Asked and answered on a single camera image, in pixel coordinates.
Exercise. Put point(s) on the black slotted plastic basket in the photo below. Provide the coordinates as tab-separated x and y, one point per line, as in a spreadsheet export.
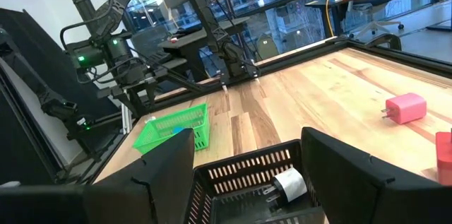
229	213

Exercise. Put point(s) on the silver aluminium post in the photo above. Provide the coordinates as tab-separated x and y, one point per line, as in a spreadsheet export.
126	118

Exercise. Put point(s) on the white black wall charger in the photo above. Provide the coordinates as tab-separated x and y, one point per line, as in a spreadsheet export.
291	183

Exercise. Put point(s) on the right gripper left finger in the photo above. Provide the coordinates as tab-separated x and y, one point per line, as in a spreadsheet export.
106	203

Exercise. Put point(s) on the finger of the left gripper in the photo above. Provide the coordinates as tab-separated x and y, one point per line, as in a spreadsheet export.
151	98
131	105

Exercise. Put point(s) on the red wall charger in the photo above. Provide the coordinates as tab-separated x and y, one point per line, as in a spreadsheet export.
444	160

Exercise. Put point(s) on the green slotted plastic basket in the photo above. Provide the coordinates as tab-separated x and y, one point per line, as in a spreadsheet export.
152	135

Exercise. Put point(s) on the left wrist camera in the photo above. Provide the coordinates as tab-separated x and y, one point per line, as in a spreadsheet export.
86	54

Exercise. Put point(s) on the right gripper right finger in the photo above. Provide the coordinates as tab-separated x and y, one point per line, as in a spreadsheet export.
381	203

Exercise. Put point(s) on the black wall panel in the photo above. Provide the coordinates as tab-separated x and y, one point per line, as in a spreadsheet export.
31	33

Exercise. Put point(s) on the pink wall charger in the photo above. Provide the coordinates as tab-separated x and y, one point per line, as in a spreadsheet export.
406	109

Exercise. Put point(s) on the black office desk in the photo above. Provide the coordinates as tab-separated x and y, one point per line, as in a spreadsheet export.
339	19

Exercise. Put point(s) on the black jointed bracket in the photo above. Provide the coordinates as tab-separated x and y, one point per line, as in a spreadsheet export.
58	105

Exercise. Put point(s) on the blue rectangular box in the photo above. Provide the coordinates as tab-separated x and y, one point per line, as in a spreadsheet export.
177	130

